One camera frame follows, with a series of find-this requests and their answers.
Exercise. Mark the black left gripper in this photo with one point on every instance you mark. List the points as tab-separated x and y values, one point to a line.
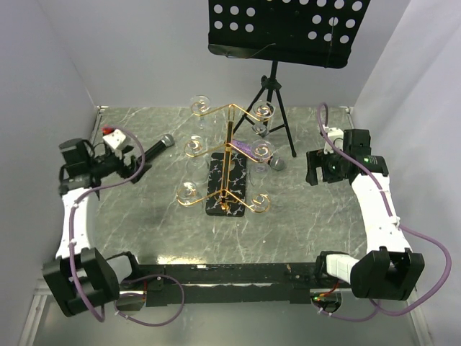
124	170

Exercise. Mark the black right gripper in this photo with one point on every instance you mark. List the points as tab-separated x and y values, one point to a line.
317	158

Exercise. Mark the gold wine glass rack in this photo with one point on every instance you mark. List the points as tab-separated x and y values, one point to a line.
230	111

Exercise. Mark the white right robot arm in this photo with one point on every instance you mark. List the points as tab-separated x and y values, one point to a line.
390	269

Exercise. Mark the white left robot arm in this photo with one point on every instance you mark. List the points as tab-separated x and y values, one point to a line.
79	277

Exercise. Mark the black marble rack base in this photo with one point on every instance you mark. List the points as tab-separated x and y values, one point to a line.
225	193

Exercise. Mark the black microphone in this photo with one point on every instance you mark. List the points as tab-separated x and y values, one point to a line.
165	142

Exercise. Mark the purple glitter microphone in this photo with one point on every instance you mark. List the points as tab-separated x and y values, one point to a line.
275	162

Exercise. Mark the black music stand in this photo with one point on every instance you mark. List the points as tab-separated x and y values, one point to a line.
311	33

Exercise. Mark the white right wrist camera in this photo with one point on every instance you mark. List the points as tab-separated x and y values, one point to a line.
336	136

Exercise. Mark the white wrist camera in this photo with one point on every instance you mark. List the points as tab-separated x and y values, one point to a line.
336	136
115	141

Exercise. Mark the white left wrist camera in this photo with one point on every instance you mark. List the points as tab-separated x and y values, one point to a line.
115	141

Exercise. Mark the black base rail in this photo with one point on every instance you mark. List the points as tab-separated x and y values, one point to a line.
163	285

